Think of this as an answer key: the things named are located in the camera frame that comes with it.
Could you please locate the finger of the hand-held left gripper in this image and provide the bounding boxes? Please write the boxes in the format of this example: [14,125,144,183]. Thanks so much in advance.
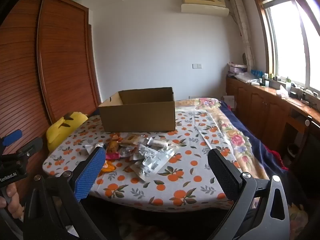
[0,129,22,147]
[15,137,44,158]

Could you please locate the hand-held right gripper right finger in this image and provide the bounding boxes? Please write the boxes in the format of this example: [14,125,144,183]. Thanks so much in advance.
[207,148,290,240]

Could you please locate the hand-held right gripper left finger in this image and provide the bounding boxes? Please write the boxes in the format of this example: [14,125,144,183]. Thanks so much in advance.
[24,146,107,240]

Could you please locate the pile of snack packets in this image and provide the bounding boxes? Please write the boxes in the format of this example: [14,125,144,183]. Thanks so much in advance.
[82,134,182,182]

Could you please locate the brown cardboard box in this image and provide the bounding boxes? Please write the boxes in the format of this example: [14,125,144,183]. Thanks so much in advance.
[98,87,176,132]

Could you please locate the person's left hand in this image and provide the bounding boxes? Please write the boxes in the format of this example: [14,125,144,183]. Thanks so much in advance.
[0,183,24,217]

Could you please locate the yellow plush toy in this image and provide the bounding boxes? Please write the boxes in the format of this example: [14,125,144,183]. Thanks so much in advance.
[46,112,89,153]

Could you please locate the floral blanket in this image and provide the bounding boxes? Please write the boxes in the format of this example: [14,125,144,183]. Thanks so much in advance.
[175,97,270,180]

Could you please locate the navy blanket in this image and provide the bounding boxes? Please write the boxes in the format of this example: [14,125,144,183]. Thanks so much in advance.
[219,101,290,200]

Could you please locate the orange fruit print tablecloth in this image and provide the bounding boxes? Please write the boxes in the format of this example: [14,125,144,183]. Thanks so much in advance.
[42,110,240,212]

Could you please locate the white paper bag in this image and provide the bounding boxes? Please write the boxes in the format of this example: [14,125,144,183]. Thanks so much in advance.
[222,95,235,110]

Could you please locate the long wooden cabinet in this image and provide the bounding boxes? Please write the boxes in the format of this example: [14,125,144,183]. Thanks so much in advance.
[226,76,320,170]

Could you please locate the wooden slatted wardrobe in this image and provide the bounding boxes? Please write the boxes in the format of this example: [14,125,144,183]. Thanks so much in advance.
[0,0,102,205]

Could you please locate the clear plastic bags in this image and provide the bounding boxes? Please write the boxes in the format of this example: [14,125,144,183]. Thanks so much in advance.
[235,72,262,84]

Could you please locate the stack of pink boxes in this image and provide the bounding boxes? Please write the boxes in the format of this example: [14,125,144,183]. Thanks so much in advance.
[228,62,248,77]

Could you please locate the pale patterned curtain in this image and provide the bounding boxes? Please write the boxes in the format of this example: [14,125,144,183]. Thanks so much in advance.
[229,0,254,70]

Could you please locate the wood-framed window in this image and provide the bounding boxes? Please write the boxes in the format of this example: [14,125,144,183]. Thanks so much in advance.
[251,0,320,100]

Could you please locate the wall air conditioner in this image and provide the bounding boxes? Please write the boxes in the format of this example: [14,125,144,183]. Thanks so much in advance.
[180,0,230,18]

